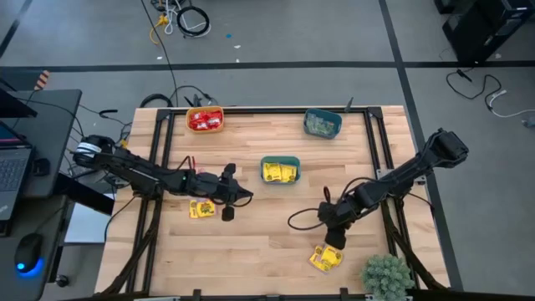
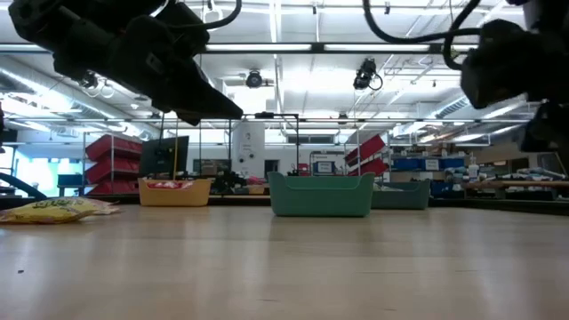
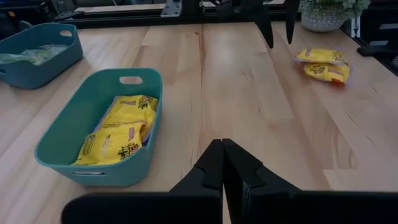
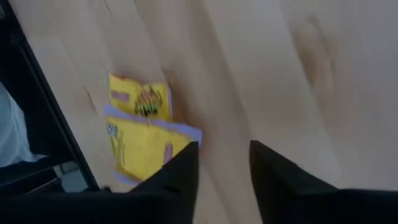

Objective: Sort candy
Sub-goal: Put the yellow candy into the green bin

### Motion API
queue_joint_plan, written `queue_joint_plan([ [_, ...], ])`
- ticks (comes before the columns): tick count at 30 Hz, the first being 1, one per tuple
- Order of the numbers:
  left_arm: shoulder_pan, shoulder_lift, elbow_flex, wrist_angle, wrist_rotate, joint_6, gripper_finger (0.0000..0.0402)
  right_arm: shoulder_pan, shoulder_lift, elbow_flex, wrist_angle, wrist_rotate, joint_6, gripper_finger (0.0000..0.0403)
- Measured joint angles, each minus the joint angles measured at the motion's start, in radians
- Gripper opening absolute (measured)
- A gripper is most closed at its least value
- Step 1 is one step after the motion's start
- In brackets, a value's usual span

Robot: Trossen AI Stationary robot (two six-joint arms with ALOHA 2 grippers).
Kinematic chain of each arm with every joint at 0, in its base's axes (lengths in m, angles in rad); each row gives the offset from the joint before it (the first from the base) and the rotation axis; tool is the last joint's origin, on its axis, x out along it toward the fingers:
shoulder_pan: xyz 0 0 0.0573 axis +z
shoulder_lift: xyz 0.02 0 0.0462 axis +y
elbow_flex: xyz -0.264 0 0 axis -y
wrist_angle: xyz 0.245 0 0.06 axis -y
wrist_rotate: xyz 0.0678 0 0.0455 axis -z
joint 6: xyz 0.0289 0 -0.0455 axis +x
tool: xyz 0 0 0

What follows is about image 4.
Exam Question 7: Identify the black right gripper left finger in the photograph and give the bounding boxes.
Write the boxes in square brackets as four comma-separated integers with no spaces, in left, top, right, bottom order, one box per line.
[0,141,200,224]

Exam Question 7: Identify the yellow candy pack purple edge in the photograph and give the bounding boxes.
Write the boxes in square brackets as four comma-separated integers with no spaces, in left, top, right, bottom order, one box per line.
[104,104,203,186]

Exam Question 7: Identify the black aluminium table frame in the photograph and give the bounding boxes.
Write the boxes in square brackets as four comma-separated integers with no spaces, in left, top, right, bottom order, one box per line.
[0,0,102,194]

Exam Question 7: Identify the white board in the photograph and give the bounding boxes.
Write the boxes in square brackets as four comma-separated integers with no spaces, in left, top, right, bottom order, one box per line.
[0,82,47,169]

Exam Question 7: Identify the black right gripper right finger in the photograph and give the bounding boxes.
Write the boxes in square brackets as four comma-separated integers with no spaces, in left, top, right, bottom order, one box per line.
[249,139,398,224]

